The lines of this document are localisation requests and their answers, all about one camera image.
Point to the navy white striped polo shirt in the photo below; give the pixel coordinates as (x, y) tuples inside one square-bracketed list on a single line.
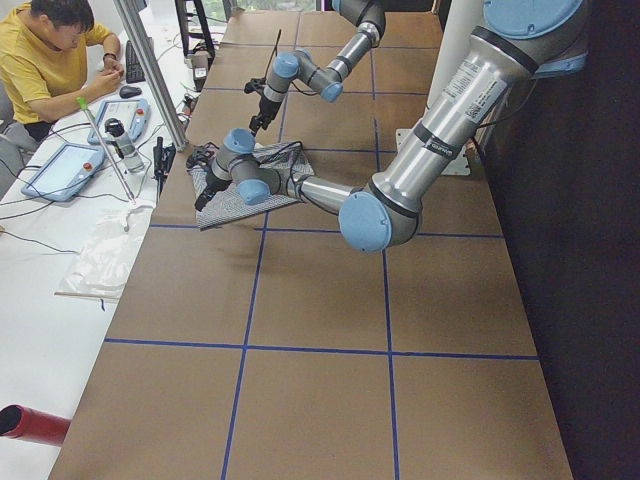
[(251, 197)]

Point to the clear plastic bag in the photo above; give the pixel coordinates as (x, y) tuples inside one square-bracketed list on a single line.
[(103, 266)]

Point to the black folded tripod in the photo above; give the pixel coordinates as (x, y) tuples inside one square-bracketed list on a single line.
[(163, 157)]

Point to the clear water bottle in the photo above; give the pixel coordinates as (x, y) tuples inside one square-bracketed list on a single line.
[(124, 145)]

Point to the aluminium camera mast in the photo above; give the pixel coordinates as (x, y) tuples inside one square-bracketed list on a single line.
[(137, 34)]

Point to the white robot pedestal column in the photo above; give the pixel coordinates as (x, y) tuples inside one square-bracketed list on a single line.
[(463, 16)]

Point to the near teach pendant tablet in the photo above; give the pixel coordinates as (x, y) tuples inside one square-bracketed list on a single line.
[(66, 173)]

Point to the black keyboard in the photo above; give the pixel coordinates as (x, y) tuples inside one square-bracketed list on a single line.
[(134, 72)]

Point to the person in yellow shirt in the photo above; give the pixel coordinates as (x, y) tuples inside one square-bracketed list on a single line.
[(52, 53)]

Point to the teach pendant tablet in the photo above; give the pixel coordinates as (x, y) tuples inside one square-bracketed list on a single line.
[(132, 113), (66, 173)]

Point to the red cylinder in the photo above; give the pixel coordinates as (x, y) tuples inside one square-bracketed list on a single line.
[(26, 424)]

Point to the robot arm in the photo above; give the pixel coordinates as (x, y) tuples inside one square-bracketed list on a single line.
[(514, 41), (326, 82)]

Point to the black computer mouse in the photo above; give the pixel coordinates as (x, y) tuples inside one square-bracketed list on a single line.
[(128, 91)]

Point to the silver metal rod tool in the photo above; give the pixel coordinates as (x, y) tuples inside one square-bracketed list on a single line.
[(83, 105)]

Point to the far teach pendant tablet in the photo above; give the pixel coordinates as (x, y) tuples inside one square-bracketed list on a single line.
[(132, 113)]

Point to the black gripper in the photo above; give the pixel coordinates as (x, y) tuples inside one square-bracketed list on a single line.
[(263, 109), (208, 188)]

